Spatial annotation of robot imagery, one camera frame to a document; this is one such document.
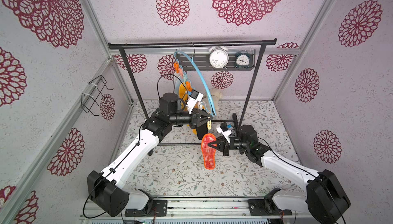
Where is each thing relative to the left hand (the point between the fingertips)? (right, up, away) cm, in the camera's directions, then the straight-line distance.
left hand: (210, 118), depth 64 cm
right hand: (0, -12, +9) cm, 15 cm away
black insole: (-3, -7, +17) cm, 19 cm away
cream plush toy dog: (+9, +17, +49) cm, 53 cm away
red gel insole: (0, -17, +10) cm, 20 cm away
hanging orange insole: (-13, +15, +16) cm, 26 cm away
